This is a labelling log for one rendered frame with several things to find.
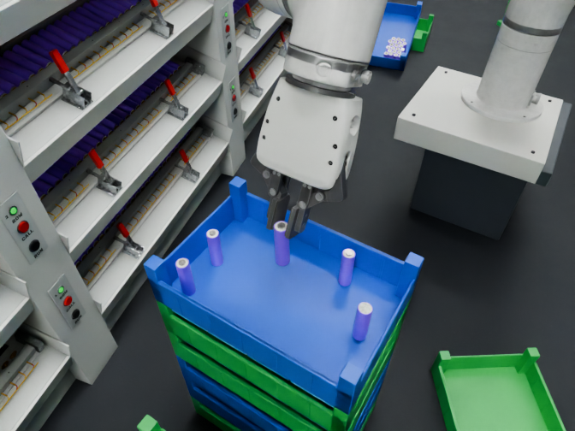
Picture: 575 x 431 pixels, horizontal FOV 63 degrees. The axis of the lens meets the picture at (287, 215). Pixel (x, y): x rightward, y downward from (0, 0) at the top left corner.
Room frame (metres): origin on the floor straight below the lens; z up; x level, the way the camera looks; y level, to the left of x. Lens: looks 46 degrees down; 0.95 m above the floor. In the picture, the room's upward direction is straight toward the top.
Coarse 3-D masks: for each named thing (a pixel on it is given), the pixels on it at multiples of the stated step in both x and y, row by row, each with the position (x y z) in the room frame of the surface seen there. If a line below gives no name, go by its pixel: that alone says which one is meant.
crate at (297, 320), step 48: (240, 192) 0.51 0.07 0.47; (192, 240) 0.44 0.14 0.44; (240, 240) 0.47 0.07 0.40; (336, 240) 0.44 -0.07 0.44; (240, 288) 0.38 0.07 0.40; (288, 288) 0.38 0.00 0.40; (336, 288) 0.38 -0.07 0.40; (384, 288) 0.38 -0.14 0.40; (240, 336) 0.29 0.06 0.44; (288, 336) 0.31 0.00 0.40; (336, 336) 0.31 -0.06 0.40; (384, 336) 0.28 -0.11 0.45; (336, 384) 0.22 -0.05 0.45
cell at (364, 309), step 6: (360, 306) 0.31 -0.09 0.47; (366, 306) 0.31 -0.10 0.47; (360, 312) 0.30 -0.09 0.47; (366, 312) 0.30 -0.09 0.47; (360, 318) 0.30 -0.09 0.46; (366, 318) 0.30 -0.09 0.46; (354, 324) 0.31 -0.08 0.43; (360, 324) 0.30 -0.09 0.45; (366, 324) 0.30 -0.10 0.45; (354, 330) 0.31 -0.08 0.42; (360, 330) 0.30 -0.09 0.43; (366, 330) 0.30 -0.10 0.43; (354, 336) 0.30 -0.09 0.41; (360, 336) 0.30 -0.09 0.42
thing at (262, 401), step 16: (176, 336) 0.36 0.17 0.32; (176, 352) 0.36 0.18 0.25; (192, 352) 0.34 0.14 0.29; (208, 368) 0.33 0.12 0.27; (224, 368) 0.34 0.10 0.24; (224, 384) 0.31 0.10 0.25; (240, 384) 0.29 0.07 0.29; (256, 400) 0.28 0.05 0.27; (272, 400) 0.27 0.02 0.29; (272, 416) 0.27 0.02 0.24; (288, 416) 0.25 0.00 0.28; (304, 416) 0.27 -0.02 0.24
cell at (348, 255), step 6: (342, 252) 0.40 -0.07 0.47; (348, 252) 0.39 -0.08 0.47; (354, 252) 0.40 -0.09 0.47; (342, 258) 0.39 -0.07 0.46; (348, 258) 0.39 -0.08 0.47; (354, 258) 0.39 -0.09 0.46; (342, 264) 0.39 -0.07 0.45; (348, 264) 0.39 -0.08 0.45; (342, 270) 0.39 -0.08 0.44; (348, 270) 0.39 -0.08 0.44; (342, 276) 0.39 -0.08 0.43; (348, 276) 0.39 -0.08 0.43; (342, 282) 0.39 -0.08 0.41; (348, 282) 0.39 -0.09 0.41
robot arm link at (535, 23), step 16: (512, 0) 1.01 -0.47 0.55; (528, 0) 0.97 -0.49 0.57; (544, 0) 0.94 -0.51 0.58; (560, 0) 0.93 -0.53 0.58; (512, 16) 0.98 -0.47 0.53; (528, 16) 0.95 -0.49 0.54; (544, 16) 0.94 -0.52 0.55; (560, 16) 0.94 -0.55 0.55; (528, 32) 0.95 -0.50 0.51; (544, 32) 0.94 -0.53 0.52
